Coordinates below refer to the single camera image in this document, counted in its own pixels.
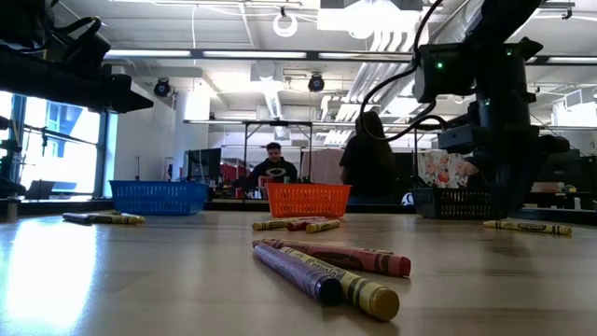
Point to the black metal table frame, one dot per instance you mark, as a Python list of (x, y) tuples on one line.
[(233, 205)]

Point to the orange plastic basket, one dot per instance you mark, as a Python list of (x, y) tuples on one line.
[(308, 200)]

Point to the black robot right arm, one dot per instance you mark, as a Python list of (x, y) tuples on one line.
[(494, 23)]

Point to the black stand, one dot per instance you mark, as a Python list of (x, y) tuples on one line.
[(9, 158)]

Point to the floral curtain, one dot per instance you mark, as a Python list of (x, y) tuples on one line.
[(440, 168)]

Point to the black metal rack frame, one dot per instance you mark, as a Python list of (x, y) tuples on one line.
[(280, 123)]

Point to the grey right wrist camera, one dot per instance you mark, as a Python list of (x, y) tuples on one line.
[(457, 139)]

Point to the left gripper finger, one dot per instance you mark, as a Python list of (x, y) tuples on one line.
[(121, 95)]

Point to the black plastic basket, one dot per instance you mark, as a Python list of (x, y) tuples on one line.
[(448, 203)]

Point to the black ceiling spotlight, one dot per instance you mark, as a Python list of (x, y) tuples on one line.
[(315, 83), (162, 88)]

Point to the pink curtain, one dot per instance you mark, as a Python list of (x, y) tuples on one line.
[(324, 165)]

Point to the silver ceiling air duct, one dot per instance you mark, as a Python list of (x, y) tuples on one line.
[(454, 23)]

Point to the person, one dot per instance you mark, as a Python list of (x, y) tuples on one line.
[(368, 158), (275, 168)]

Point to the black computer monitor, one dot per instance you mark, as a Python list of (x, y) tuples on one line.
[(569, 168), (204, 163)]

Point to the white ceiling air duct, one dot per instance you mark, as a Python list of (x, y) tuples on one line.
[(273, 100)]

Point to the blue plastic basket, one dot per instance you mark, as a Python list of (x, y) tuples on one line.
[(158, 198)]

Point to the white round object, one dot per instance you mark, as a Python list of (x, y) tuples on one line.
[(406, 199)]

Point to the purple crayon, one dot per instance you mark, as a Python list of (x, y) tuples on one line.
[(74, 218), (298, 273)]

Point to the long ceiling light strip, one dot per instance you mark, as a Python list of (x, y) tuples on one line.
[(252, 54)]

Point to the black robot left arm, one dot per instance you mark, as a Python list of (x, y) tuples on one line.
[(18, 23)]

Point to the large glass window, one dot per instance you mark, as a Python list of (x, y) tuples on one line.
[(65, 158)]

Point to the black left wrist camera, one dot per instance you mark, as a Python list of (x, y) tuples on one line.
[(84, 56)]

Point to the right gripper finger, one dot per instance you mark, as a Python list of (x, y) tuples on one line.
[(508, 186)]

